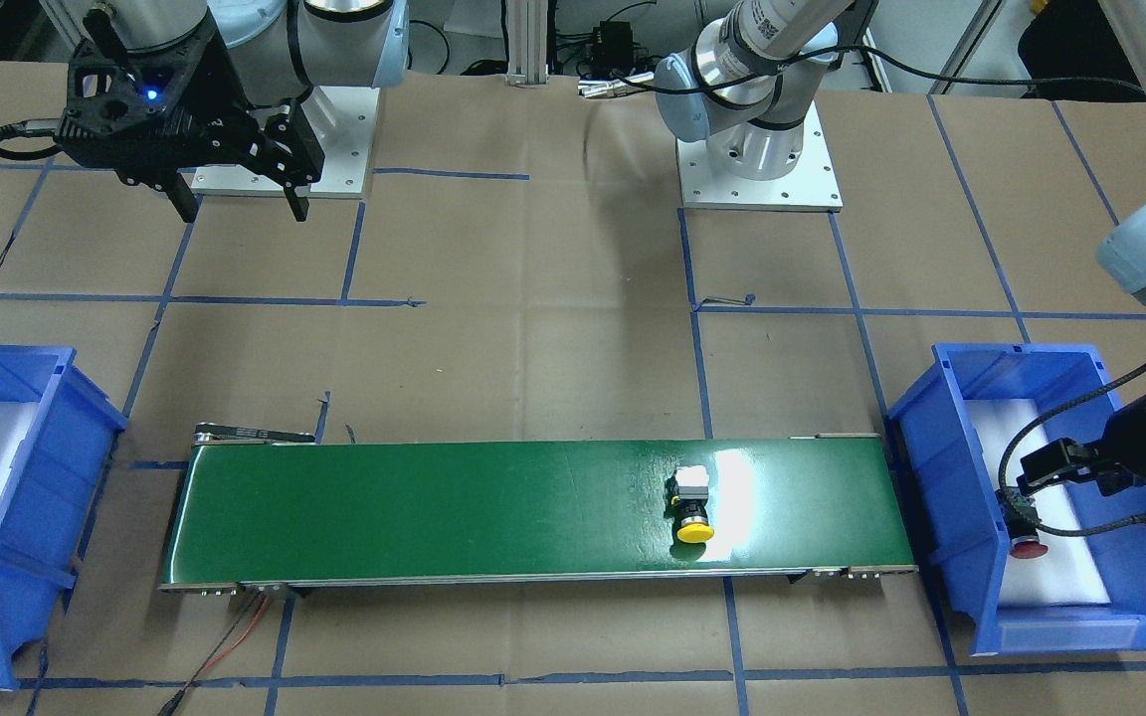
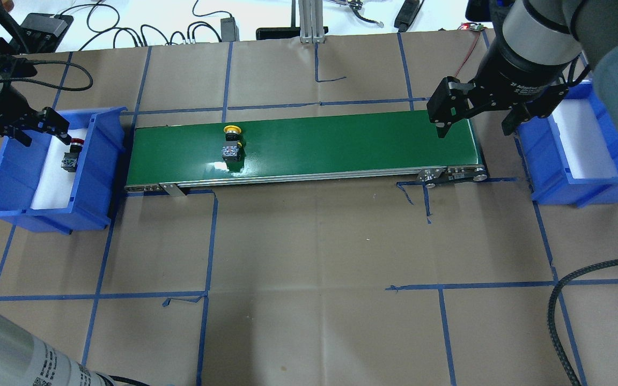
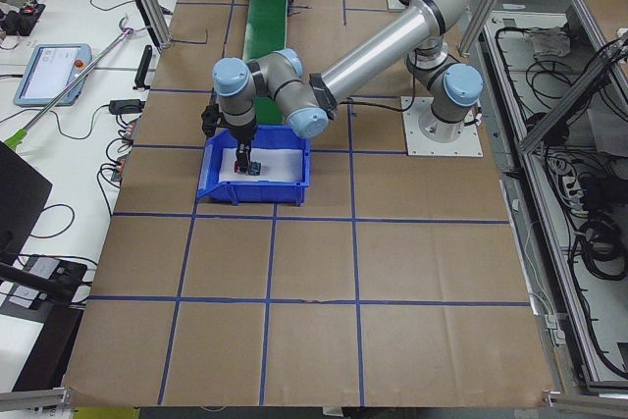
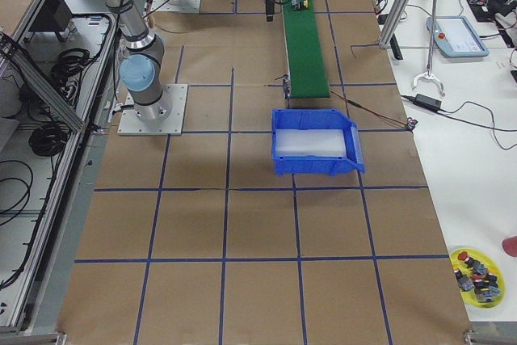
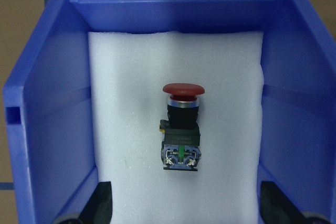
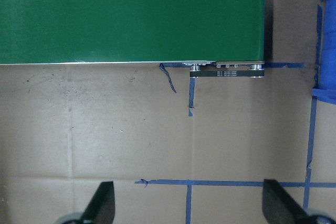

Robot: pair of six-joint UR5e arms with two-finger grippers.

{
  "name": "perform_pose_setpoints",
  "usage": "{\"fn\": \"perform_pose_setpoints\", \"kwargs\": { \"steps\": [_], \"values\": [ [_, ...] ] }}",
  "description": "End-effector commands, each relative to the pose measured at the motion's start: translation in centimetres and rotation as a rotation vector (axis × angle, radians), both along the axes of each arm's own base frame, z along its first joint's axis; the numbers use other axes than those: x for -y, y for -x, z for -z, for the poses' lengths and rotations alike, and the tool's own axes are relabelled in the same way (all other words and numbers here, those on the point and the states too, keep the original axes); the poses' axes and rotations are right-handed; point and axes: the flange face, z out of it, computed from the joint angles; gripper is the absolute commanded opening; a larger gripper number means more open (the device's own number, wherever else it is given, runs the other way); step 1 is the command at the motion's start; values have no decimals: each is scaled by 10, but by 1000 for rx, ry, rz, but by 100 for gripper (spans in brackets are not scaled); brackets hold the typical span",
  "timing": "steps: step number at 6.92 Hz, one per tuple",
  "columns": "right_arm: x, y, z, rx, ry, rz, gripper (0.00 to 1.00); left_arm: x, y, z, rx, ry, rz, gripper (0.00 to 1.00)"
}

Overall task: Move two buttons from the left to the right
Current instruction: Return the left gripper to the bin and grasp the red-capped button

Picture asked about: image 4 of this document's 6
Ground yellow mushroom push button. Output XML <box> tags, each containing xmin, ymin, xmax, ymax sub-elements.
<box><xmin>291</xmin><ymin>0</ymin><xmax>309</xmax><ymax>11</ymax></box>

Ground yellow plate of buttons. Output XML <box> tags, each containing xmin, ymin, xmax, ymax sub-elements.
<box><xmin>449</xmin><ymin>247</ymin><xmax>506</xmax><ymax>309</ymax></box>

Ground green conveyor belt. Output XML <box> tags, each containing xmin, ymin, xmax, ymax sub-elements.
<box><xmin>281</xmin><ymin>0</ymin><xmax>330</xmax><ymax>99</ymax></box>

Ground black handheld device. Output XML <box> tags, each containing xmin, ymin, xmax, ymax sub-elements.
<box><xmin>389</xmin><ymin>35</ymin><xmax>403</xmax><ymax>61</ymax></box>

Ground silver reacher grabber tool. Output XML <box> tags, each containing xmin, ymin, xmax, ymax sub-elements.
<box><xmin>412</xmin><ymin>0</ymin><xmax>445</xmax><ymax>97</ymax></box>

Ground right blue plastic bin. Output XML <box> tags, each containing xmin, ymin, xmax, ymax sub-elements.
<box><xmin>271</xmin><ymin>109</ymin><xmax>365</xmax><ymax>176</ymax></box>

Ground blue teach pendant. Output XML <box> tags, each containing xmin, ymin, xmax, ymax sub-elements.
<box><xmin>433</xmin><ymin>16</ymin><xmax>490</xmax><ymax>58</ymax></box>

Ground black power adapter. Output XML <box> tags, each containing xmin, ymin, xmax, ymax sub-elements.
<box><xmin>414</xmin><ymin>94</ymin><xmax>442</xmax><ymax>112</ymax></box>

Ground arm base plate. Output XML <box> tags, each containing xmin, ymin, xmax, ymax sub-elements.
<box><xmin>150</xmin><ymin>0</ymin><xmax>201</xmax><ymax>14</ymax></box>
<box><xmin>118</xmin><ymin>84</ymin><xmax>188</xmax><ymax>136</ymax></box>

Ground red black motor wires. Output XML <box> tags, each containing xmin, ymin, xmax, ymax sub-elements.
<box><xmin>330</xmin><ymin>92</ymin><xmax>419</xmax><ymax>131</ymax></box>

